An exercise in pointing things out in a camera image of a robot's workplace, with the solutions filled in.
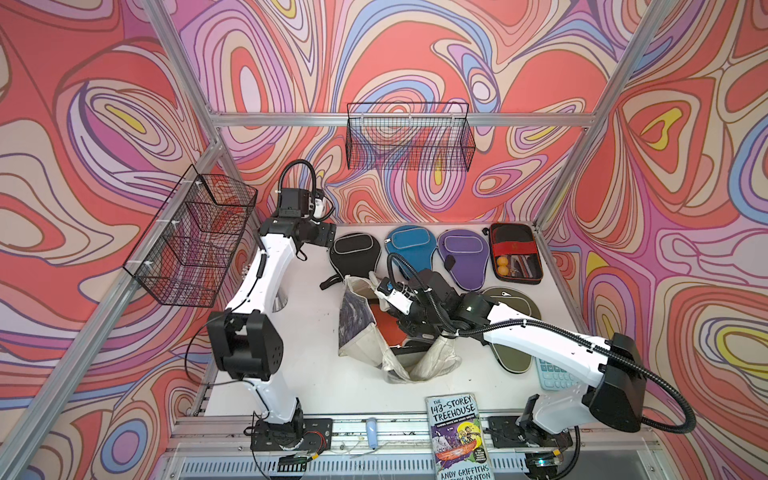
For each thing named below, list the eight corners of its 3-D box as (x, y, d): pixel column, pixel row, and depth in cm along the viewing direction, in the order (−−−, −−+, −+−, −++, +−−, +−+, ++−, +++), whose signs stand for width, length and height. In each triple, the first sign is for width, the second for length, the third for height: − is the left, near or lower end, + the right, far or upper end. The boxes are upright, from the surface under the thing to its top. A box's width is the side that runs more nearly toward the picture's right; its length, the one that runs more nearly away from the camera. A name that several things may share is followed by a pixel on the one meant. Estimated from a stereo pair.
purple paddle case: (444, 289, 103) (445, 284, 100) (436, 234, 120) (437, 229, 117) (498, 289, 103) (500, 284, 100) (482, 234, 120) (484, 229, 117)
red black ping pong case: (495, 280, 104) (498, 275, 102) (488, 226, 122) (490, 220, 119) (544, 285, 103) (548, 280, 100) (529, 229, 120) (532, 224, 118)
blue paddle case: (384, 272, 107) (384, 263, 103) (384, 234, 119) (384, 225, 115) (437, 272, 107) (439, 263, 103) (432, 234, 119) (433, 225, 115)
